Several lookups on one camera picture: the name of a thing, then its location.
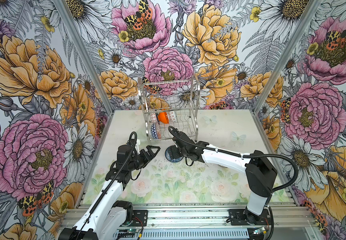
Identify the blue floral white bowl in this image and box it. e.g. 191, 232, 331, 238
165, 146, 184, 163

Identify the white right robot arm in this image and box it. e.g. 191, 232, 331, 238
173, 137, 278, 225

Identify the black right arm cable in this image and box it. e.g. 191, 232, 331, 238
168, 125, 299, 240

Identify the aluminium right corner post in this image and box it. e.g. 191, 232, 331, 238
252, 1, 322, 114

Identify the plain orange bowl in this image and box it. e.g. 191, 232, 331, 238
158, 112, 169, 125

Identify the chrome wire dish rack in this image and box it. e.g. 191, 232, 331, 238
138, 77, 200, 142

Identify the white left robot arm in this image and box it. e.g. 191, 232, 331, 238
58, 143, 161, 240

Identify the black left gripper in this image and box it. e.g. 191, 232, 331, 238
128, 145, 161, 171

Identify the aluminium left corner post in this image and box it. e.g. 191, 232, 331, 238
54, 1, 114, 117

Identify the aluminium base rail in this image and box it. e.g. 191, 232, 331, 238
55, 202, 324, 240

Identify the aluminium corner post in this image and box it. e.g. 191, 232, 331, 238
54, 1, 114, 117
252, 1, 322, 114

